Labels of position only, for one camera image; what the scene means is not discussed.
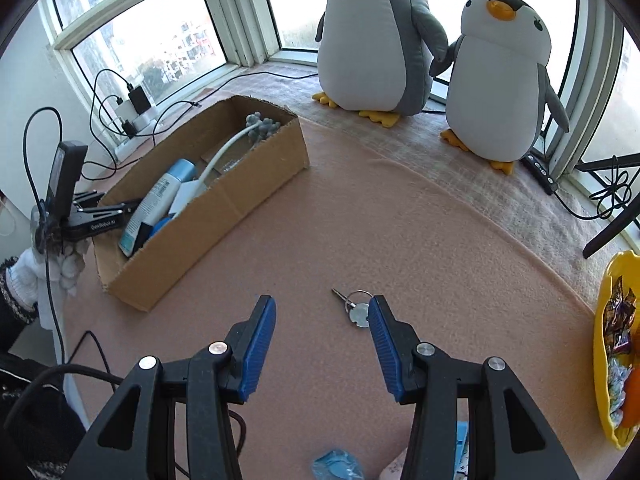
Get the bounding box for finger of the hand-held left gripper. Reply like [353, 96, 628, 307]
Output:
[69, 214, 124, 242]
[74, 199, 144, 219]

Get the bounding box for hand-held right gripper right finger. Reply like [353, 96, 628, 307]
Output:
[367, 295, 571, 480]

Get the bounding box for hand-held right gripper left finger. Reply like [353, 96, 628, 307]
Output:
[75, 294, 277, 480]

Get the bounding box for white bottle blue cap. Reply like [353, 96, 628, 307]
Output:
[118, 158, 197, 256]

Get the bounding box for key ring with keys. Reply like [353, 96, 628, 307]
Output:
[331, 287, 373, 332]

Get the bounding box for blue round lid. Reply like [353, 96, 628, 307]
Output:
[147, 212, 179, 237]

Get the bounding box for white wall charger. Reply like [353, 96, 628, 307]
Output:
[167, 180, 208, 216]

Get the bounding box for cardboard box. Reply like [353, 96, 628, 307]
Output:
[92, 94, 311, 312]

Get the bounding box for blue crinkly packet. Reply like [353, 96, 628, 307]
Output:
[312, 449, 365, 480]

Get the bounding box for grey ball massager white handle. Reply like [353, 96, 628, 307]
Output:
[192, 112, 282, 198]

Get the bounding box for person's left hand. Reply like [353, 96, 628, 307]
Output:
[15, 242, 93, 304]

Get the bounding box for white power strip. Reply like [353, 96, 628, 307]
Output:
[115, 117, 162, 162]

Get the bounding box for black power adapter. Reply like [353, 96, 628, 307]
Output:
[128, 85, 152, 113]

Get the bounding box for pink fleece blanket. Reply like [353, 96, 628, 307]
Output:
[60, 115, 621, 480]

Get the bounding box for beige checked blanket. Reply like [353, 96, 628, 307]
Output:
[155, 60, 608, 316]

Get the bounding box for person's dark knit sweater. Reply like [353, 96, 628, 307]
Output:
[0, 352, 88, 480]

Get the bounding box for yellow bowl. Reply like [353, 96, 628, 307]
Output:
[593, 250, 640, 451]

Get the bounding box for pile of wrapped candies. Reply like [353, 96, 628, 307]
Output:
[602, 277, 640, 428]

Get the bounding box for black tripod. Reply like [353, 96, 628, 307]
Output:
[575, 152, 640, 260]

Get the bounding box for orange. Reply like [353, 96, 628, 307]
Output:
[625, 370, 640, 428]

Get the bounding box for small penguin plush toy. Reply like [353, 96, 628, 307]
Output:
[429, 0, 571, 177]

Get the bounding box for large penguin plush toy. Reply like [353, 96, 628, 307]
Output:
[314, 0, 450, 128]

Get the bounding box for looped black charger cable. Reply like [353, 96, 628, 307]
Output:
[90, 67, 133, 161]

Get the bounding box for thick black gripper cable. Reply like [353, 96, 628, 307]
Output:
[10, 106, 126, 421]

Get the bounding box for black cable with plug end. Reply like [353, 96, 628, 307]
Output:
[150, 101, 202, 133]

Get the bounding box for long black cable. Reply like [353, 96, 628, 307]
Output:
[150, 71, 321, 136]

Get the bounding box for white window frame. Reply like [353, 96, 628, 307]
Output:
[37, 0, 640, 201]

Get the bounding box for ring light cable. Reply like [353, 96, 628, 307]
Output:
[550, 170, 632, 222]

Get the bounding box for black inline cable controller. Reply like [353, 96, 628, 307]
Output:
[521, 152, 557, 196]

